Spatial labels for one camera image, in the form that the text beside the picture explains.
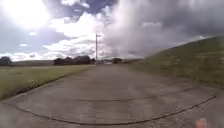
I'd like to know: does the grey concrete slab road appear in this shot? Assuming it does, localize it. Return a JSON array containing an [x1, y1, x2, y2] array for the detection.
[[0, 63, 224, 128]]

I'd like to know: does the flat grass field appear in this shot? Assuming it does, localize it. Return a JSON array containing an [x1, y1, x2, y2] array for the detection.
[[0, 63, 97, 102]]

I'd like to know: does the dark clump of trees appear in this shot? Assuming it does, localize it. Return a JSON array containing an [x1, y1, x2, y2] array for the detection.
[[0, 56, 13, 67]]

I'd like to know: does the dark row of trees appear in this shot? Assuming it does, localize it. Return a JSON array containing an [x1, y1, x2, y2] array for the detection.
[[53, 54, 97, 66]]

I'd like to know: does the tall thin pole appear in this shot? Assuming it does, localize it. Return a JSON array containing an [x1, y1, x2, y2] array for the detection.
[[94, 33, 102, 65]]

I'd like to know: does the dark bush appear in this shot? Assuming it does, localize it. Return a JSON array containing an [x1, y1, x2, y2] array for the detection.
[[111, 57, 124, 65]]

